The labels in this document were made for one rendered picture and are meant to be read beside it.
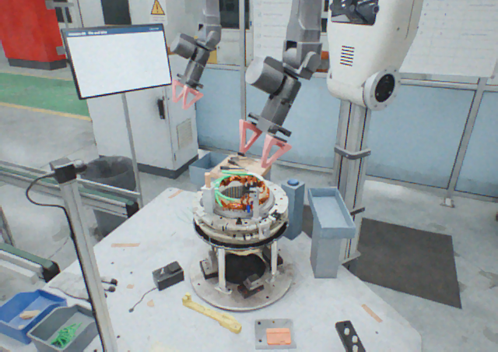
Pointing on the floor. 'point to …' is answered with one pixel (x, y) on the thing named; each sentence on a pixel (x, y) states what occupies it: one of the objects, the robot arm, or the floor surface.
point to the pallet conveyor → (96, 199)
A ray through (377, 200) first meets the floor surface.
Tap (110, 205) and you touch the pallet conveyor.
